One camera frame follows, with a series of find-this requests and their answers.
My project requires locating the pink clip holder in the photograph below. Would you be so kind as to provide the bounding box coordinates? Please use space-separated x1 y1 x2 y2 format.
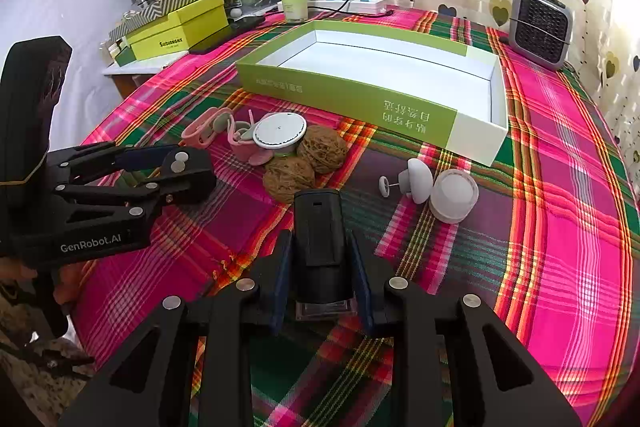
227 110 273 167
181 107 232 148

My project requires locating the round white disc device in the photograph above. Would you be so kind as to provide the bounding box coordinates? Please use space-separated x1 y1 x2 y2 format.
253 113 307 156

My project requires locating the brown walnut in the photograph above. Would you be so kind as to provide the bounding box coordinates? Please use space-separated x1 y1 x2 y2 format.
296 124 348 174
262 156 314 204

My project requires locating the person's left hand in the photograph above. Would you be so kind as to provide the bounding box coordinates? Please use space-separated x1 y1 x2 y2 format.
0 256 82 308

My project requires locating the white side table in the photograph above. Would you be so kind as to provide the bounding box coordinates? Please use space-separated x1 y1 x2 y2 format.
102 51 188 100

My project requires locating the plaid tablecloth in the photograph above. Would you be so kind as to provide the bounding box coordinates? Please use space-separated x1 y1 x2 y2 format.
72 10 639 426

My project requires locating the yellow-green shoe box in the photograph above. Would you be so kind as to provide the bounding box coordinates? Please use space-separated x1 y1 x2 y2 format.
126 0 228 60

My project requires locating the chevron patterned box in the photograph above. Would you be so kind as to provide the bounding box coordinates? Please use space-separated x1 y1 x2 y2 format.
110 0 200 41

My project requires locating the white round cap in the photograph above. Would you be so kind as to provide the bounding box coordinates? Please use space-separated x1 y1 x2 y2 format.
428 169 480 225

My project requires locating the white mushroom-shaped hook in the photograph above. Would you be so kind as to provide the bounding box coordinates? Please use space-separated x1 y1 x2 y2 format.
378 158 434 205

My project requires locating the white blue power strip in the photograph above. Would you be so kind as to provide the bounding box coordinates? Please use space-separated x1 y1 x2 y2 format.
308 0 387 16

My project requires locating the green and white tray box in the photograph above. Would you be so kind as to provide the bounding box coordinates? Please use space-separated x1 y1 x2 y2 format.
236 20 509 166

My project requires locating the grey mini heater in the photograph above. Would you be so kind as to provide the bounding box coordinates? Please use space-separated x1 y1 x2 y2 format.
509 0 573 70

